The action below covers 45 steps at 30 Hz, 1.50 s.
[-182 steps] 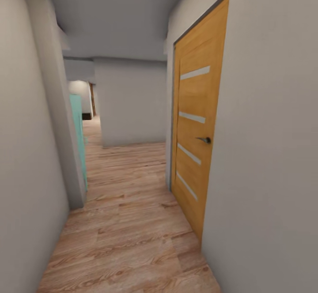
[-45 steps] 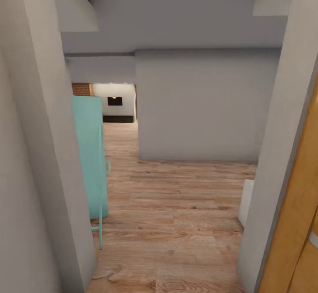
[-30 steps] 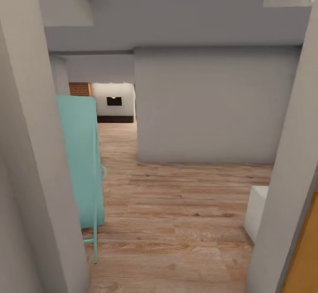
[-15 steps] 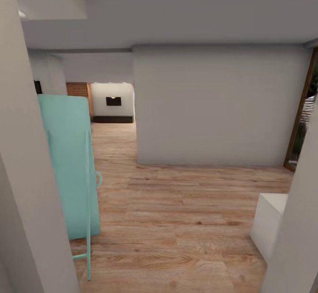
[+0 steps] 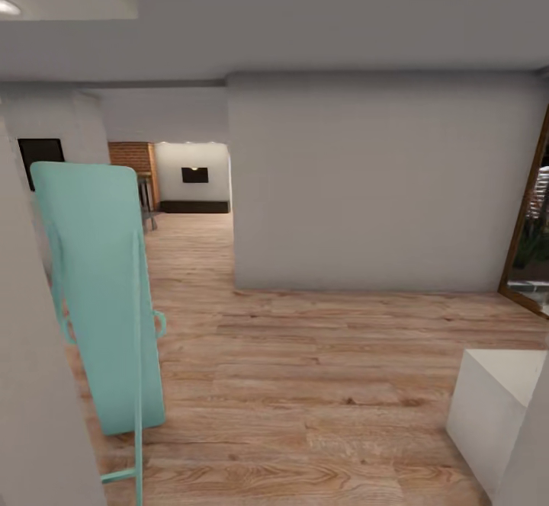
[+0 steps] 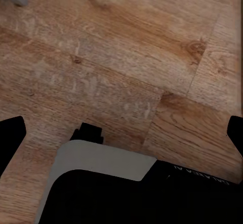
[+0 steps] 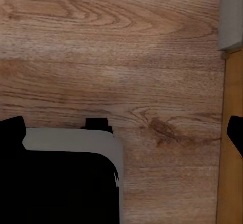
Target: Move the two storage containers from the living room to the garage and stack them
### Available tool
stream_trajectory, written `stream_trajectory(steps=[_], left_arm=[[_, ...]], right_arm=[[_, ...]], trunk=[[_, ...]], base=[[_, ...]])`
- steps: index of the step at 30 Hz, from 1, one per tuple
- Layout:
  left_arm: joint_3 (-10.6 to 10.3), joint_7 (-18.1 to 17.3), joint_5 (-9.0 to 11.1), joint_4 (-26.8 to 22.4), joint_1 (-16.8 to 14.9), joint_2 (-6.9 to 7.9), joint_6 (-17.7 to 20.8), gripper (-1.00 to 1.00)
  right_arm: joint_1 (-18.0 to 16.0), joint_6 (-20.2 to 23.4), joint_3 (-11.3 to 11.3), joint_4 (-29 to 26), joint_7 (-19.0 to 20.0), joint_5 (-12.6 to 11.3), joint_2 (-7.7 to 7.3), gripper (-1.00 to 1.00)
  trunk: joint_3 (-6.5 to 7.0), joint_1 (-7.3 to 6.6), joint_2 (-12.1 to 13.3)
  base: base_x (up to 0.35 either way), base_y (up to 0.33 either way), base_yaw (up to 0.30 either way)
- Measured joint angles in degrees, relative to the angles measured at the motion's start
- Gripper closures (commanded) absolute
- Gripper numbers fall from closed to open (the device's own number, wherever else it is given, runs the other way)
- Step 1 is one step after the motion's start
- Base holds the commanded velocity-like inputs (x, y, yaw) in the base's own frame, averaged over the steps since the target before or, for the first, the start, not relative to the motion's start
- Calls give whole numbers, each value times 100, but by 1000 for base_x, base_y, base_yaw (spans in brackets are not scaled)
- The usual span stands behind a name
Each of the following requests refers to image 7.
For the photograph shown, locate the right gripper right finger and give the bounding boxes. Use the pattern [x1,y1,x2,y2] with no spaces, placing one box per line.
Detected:
[227,115,243,156]

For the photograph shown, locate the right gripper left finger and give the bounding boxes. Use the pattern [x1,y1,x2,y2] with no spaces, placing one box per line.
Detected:
[0,116,26,176]

